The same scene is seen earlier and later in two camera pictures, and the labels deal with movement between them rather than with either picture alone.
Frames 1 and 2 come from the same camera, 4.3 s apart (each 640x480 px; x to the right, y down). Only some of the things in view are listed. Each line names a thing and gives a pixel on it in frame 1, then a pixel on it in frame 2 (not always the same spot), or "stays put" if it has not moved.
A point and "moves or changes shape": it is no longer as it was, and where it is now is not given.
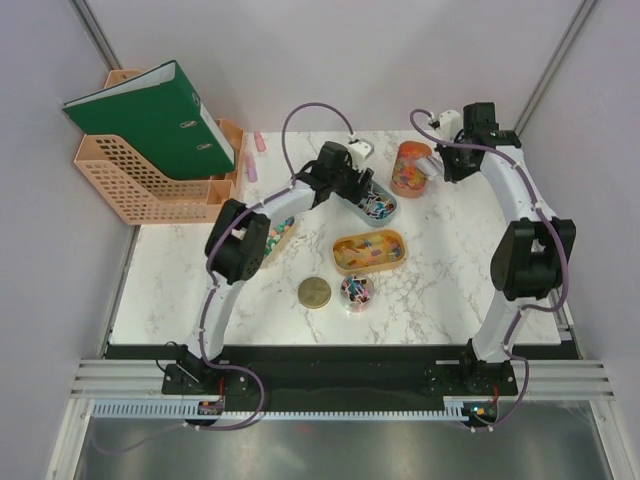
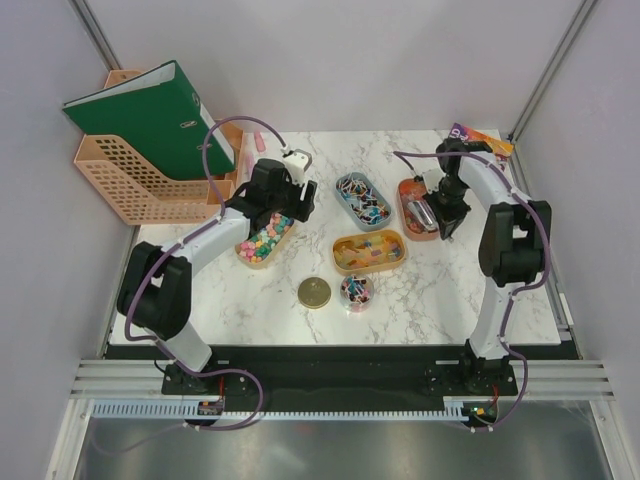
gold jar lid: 314,292 stays put
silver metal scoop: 433,169 moves or changes shape
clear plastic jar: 357,293 stays put
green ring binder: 158,116 stays put
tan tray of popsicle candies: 366,252 stays put
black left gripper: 355,192 → 300,210
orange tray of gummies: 408,180 → 420,221
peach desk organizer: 144,192 stays put
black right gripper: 453,174 → 449,220
